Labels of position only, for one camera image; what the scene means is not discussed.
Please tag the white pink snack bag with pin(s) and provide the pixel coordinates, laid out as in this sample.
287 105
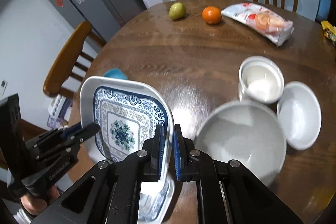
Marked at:
260 20

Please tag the large white bowl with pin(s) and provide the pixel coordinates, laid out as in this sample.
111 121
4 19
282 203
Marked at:
241 140

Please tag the green pear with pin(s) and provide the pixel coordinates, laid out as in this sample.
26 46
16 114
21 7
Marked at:
177 11

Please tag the orange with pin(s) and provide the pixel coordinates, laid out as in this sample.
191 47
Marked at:
211 14

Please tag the small white dish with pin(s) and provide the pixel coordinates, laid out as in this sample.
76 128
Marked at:
299 113

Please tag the yellow snack packet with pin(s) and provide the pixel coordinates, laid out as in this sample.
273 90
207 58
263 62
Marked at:
329 31

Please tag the light blue dish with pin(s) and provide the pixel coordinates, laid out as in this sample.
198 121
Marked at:
115 74

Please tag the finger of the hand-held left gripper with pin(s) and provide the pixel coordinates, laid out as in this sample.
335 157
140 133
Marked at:
71 130
88 130

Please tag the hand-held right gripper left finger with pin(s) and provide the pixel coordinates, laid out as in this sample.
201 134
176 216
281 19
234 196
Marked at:
158 155

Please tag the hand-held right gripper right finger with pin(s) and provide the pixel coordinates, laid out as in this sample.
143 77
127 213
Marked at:
177 155

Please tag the person's left hand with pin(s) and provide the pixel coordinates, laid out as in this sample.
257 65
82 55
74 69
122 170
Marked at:
32 203

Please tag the white ceramic cup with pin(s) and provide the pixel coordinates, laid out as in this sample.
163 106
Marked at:
262 82

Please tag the blue patterned square plate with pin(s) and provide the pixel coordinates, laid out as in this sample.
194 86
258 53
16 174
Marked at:
123 119

